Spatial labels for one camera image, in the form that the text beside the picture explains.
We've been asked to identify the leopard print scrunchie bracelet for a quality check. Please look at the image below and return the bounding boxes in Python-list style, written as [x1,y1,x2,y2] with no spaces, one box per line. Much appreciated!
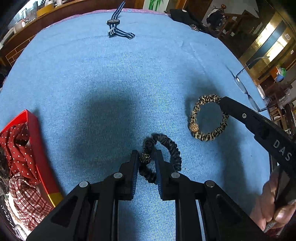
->
[189,93,230,142]

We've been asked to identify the black satin scrunchie bracelet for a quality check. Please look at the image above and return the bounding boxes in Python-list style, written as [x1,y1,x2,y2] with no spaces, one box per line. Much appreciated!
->
[138,133,183,185]

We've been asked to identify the person's right hand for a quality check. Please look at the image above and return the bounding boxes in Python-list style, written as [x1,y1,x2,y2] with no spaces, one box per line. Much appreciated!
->
[250,170,295,231]

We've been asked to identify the red rimmed white tray box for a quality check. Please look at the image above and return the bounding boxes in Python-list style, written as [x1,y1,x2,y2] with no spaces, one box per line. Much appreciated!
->
[0,109,64,241]

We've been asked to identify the red plaid cloth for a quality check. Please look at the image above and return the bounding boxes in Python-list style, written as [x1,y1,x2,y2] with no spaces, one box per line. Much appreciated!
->
[9,173,53,231]

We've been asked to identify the red polka dot scarf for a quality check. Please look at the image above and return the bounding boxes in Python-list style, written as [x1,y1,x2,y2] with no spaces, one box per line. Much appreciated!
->
[1,123,40,185]

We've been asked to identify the blue felt table cover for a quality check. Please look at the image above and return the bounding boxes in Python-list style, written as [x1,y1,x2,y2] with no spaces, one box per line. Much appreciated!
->
[0,9,273,241]

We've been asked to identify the yellow container on shelf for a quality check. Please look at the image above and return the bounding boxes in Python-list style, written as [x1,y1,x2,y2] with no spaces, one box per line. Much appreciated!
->
[37,3,54,18]

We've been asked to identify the thin frame eyeglasses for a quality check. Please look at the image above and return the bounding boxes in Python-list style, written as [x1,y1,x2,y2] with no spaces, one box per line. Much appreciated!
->
[227,56,271,113]

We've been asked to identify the navy striped strap watch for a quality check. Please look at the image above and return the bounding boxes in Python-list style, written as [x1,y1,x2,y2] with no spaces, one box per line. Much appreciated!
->
[106,1,135,40]

